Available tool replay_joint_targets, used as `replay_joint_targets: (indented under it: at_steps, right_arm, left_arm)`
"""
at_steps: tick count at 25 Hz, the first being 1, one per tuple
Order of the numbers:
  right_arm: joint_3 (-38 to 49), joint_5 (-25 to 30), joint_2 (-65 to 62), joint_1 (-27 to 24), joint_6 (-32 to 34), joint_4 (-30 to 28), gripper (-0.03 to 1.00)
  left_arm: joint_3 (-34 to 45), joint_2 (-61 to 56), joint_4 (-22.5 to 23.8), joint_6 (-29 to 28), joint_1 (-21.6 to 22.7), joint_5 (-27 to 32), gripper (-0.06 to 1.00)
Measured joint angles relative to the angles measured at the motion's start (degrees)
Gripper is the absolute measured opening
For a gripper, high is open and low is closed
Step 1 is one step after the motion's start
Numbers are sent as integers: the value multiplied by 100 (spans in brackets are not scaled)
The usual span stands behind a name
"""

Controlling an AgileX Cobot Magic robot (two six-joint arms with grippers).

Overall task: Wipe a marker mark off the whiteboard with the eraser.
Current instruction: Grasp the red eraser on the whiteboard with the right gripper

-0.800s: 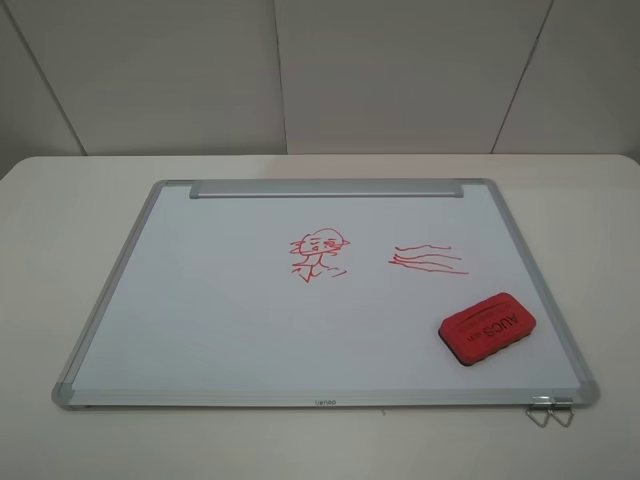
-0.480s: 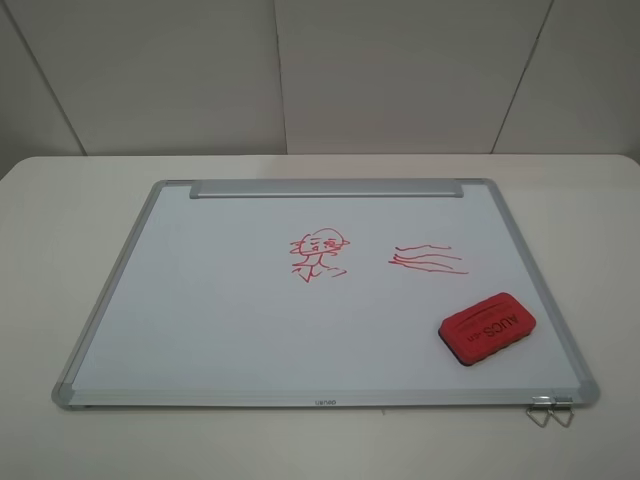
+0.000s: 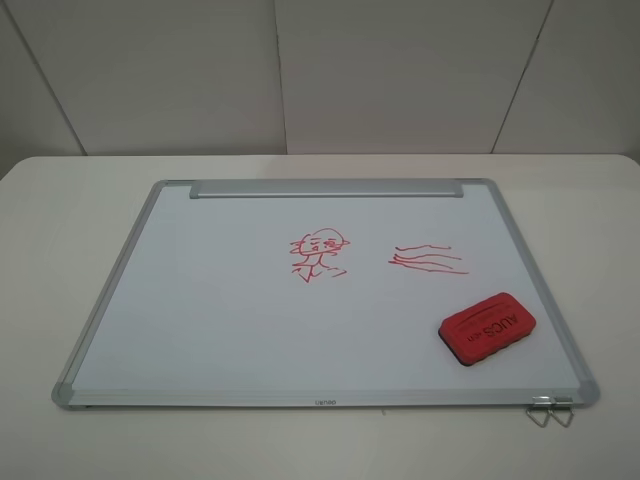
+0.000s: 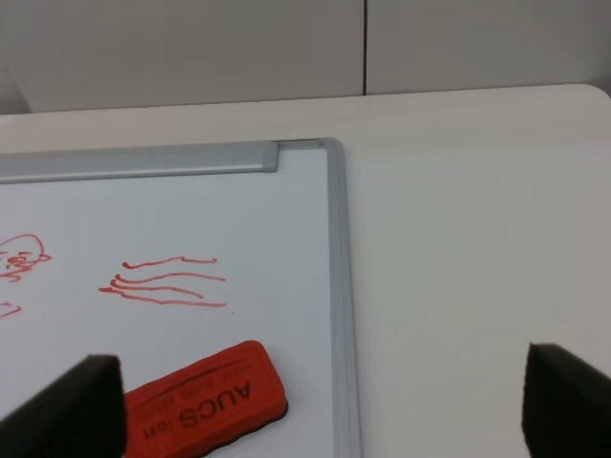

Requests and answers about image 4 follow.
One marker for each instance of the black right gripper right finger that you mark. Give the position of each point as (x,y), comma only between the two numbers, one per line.
(565,405)

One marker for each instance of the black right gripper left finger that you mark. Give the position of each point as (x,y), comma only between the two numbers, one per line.
(81,414)

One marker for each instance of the red whiteboard eraser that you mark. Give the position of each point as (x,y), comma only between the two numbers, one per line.
(206,405)

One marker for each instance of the white whiteboard with aluminium frame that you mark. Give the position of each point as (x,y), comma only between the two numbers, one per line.
(165,255)

